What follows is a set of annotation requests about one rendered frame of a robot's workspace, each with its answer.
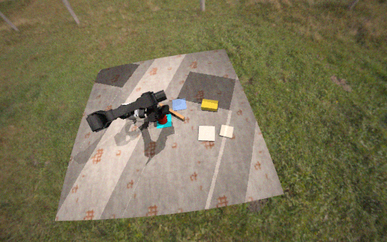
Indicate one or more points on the yellow rectangular block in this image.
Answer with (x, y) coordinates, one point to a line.
(208, 104)

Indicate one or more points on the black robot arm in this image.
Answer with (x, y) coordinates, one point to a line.
(100, 120)

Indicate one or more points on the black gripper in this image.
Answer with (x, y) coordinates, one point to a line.
(163, 110)

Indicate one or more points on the dark red cup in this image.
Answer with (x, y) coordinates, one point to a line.
(163, 119)

